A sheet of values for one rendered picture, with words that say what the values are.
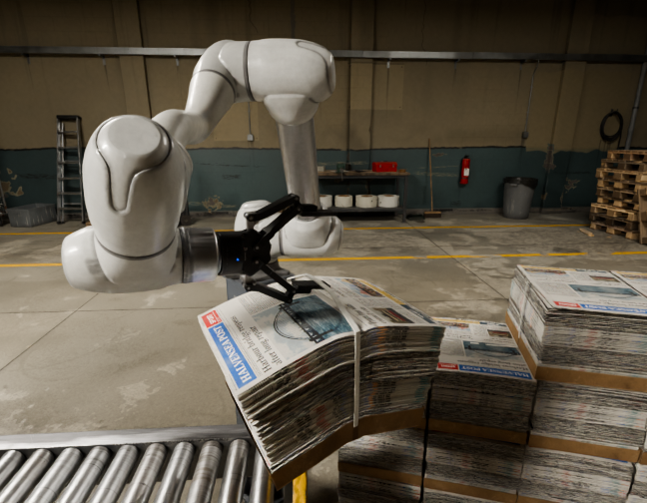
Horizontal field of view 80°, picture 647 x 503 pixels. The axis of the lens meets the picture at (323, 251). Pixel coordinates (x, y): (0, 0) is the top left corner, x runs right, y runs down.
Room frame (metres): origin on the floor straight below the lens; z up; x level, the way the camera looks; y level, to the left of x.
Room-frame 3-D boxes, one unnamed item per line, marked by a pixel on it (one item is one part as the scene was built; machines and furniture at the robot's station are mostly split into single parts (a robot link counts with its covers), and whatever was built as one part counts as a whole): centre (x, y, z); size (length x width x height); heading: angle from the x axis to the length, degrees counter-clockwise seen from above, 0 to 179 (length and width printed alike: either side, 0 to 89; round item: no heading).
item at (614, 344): (1.11, -0.78, 0.95); 0.38 x 0.29 x 0.23; 168
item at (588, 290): (1.09, -0.78, 1.06); 0.37 x 0.29 x 0.01; 168
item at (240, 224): (1.39, 0.24, 1.17); 0.18 x 0.16 x 0.22; 85
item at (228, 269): (0.64, 0.14, 1.31); 0.09 x 0.07 x 0.08; 117
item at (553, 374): (1.11, -0.78, 0.86); 0.38 x 0.29 x 0.04; 168
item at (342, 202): (7.24, -0.61, 0.55); 1.80 x 0.70 x 1.09; 94
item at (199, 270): (0.61, 0.20, 1.31); 0.09 x 0.06 x 0.09; 26
